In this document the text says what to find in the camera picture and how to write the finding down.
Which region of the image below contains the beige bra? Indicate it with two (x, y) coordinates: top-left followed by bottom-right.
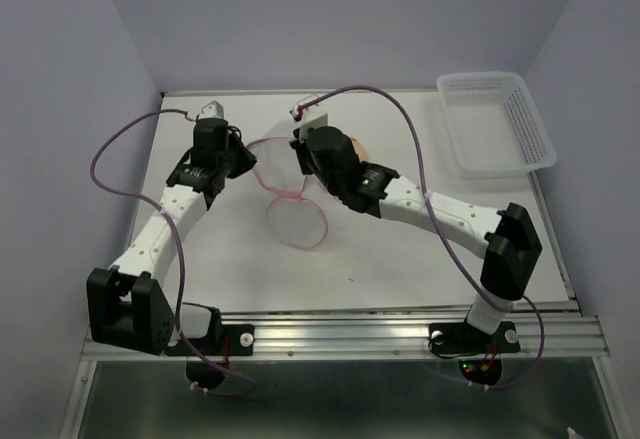
(318, 135), (368, 195)

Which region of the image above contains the pink-trimmed mesh laundry bag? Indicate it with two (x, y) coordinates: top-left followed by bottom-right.
(249, 136), (328, 251)

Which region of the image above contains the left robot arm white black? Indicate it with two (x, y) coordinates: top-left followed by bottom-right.
(86, 114), (256, 355)

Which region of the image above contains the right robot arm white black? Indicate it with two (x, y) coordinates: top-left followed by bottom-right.
(290, 126), (542, 358)

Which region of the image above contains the white plastic perforated basket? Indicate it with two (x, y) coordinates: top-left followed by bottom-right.
(437, 71), (557, 178)

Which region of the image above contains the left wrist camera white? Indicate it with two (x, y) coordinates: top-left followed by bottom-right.
(197, 100), (225, 120)

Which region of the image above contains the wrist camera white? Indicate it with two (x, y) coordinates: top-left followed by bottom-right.
(197, 100), (225, 120)
(289, 106), (329, 131)

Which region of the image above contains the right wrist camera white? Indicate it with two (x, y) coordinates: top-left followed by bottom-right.
(289, 106), (329, 131)

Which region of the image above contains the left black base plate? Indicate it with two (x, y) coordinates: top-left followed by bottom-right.
(165, 324), (256, 398)

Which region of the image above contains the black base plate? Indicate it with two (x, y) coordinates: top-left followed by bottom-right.
(427, 321), (521, 387)
(165, 324), (256, 398)

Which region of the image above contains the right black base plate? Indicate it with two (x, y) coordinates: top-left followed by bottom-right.
(427, 321), (521, 387)

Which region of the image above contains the aluminium rail frame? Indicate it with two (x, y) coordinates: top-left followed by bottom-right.
(58, 89), (621, 439)

